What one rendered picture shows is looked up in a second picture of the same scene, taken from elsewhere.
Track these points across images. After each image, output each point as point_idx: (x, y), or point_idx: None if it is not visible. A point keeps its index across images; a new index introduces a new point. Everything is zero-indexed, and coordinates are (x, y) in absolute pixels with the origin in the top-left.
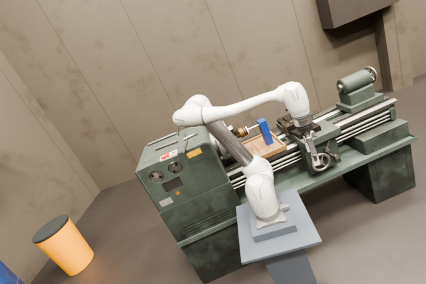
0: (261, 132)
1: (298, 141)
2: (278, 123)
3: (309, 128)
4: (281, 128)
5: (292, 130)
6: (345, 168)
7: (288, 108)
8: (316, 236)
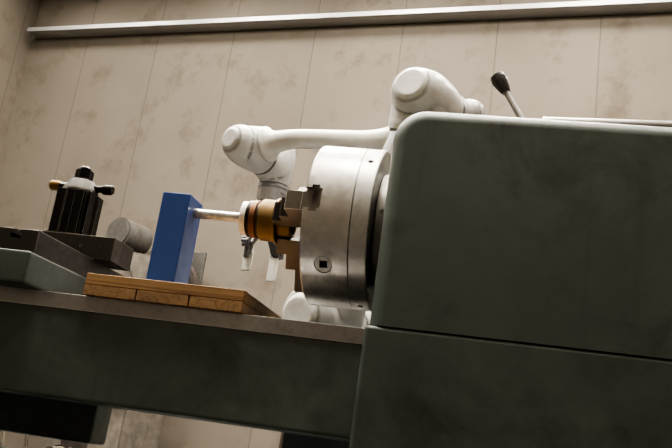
0: (184, 252)
1: None
2: (42, 251)
3: None
4: (58, 274)
5: (111, 271)
6: (3, 447)
7: (293, 171)
8: None
